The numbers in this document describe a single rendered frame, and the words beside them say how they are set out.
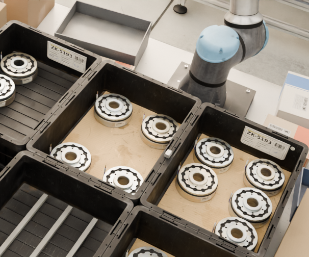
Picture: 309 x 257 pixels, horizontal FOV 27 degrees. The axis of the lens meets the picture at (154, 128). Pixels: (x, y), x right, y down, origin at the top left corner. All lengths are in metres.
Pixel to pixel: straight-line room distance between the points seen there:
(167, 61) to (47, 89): 0.51
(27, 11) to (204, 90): 0.63
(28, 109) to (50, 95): 0.08
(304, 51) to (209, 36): 1.81
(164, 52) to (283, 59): 1.40
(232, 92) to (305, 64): 1.52
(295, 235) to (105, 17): 1.03
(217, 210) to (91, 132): 0.39
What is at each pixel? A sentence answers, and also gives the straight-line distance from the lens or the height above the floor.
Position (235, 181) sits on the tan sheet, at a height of 0.83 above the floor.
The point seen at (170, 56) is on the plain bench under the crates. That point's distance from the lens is 2.18.
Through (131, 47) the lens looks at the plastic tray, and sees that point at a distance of 2.11.
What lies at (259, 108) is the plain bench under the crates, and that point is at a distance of 2.08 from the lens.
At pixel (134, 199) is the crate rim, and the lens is 1.44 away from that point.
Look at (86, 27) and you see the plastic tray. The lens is 2.17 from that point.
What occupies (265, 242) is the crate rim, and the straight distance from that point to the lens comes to 1.44.
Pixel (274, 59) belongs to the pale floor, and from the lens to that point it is 3.48.
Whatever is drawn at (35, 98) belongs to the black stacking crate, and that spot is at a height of 0.83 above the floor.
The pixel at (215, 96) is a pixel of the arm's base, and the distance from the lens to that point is 1.92.
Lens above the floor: 2.05
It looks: 45 degrees down
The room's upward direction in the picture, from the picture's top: 12 degrees clockwise
